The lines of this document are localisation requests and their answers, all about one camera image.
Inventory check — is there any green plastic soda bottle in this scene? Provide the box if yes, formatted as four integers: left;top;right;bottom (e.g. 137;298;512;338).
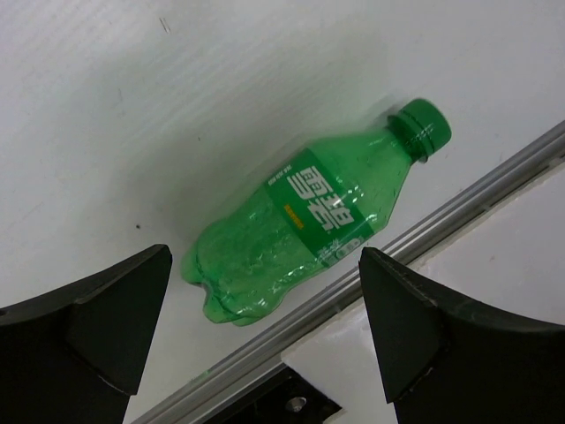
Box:
181;98;452;327

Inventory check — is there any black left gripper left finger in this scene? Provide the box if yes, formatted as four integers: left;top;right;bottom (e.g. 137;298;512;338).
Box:
1;245;172;423

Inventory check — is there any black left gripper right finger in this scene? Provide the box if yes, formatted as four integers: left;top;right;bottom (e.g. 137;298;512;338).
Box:
358;248;564;423

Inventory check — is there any aluminium table edge rail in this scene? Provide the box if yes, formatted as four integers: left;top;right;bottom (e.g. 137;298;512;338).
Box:
137;124;564;423

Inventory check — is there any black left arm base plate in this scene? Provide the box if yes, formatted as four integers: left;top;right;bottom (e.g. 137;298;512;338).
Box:
196;366;342;424

